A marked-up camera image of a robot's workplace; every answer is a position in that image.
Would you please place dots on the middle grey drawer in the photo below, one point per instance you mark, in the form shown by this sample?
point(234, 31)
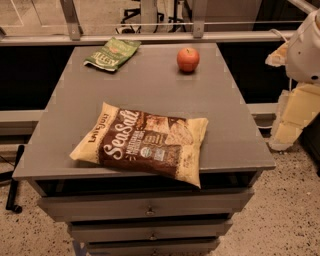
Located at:
point(150, 231)

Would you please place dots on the brown sea salt chip bag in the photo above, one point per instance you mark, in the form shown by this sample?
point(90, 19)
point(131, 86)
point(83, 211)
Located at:
point(138, 141)

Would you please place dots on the red apple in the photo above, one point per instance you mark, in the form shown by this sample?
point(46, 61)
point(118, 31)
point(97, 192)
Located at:
point(188, 59)

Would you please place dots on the metal window railing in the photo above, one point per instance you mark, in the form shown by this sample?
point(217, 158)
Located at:
point(92, 22)

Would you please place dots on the bottom grey drawer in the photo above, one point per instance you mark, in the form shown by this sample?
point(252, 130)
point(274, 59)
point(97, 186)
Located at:
point(153, 248)

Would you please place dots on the top grey drawer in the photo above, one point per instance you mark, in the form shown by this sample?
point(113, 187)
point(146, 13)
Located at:
point(148, 205)

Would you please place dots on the grey drawer cabinet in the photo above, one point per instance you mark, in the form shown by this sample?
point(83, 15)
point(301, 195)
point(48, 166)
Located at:
point(233, 153)

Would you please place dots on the green chip bag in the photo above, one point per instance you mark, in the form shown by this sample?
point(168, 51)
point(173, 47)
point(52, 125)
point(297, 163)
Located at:
point(113, 54)

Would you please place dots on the black stand leg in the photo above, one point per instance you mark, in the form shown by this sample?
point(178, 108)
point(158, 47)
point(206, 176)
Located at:
point(11, 205)

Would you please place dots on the grey drawer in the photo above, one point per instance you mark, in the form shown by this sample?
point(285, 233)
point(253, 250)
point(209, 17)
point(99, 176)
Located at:
point(148, 205)
point(150, 231)
point(153, 248)

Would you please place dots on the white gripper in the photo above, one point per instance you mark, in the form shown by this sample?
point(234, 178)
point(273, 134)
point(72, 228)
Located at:
point(304, 56)

